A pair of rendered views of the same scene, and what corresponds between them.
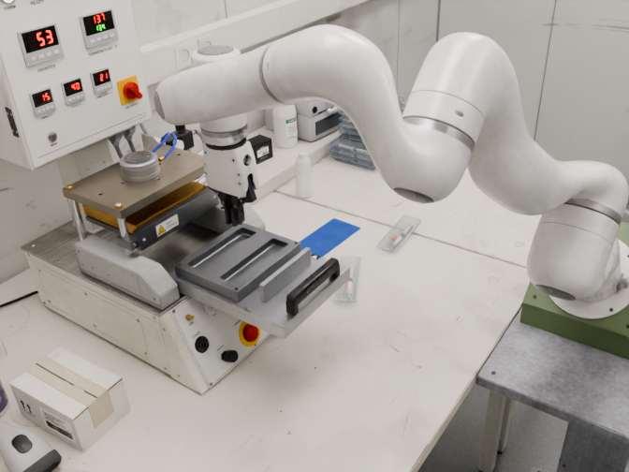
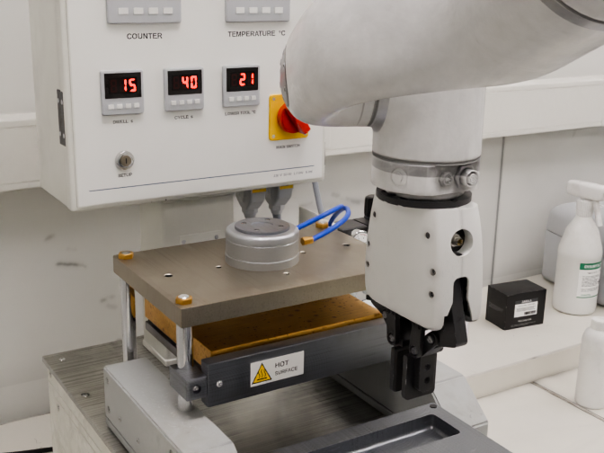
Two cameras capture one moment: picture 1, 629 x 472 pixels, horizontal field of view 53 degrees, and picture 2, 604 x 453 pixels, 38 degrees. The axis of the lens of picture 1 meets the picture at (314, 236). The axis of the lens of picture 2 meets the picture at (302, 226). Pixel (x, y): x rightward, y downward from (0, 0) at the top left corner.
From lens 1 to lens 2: 51 cm
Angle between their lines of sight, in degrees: 25
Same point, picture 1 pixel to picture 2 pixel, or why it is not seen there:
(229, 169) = (416, 257)
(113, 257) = (155, 405)
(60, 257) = (90, 388)
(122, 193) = (206, 282)
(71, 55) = (196, 26)
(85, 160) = (182, 225)
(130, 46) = not seen: hidden behind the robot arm
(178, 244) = (302, 421)
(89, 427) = not seen: outside the picture
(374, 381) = not seen: outside the picture
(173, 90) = (309, 21)
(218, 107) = (399, 59)
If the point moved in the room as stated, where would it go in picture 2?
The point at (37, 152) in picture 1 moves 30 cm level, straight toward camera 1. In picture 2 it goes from (91, 180) to (18, 271)
